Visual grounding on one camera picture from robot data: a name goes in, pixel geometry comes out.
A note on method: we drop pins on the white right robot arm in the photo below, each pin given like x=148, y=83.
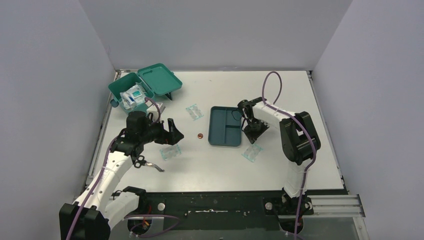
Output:
x=299, y=139

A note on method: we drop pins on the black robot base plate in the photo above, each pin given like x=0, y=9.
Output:
x=231, y=210

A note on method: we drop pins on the bandage strip pack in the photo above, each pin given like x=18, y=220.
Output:
x=194, y=112
x=252, y=152
x=170, y=152

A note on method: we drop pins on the teal medicine kit box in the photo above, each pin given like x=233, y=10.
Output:
x=157, y=80

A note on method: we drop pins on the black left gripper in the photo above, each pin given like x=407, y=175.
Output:
x=168, y=133

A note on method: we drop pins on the black handled bandage scissors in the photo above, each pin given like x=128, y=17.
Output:
x=142, y=162

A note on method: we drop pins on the teal medical gauze packet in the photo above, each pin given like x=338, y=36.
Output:
x=138, y=93

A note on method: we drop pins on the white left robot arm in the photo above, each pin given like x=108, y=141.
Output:
x=92, y=215

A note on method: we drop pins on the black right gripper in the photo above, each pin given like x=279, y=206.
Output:
x=253, y=136

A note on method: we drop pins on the dark teal divided tray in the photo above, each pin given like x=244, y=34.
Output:
x=225, y=127

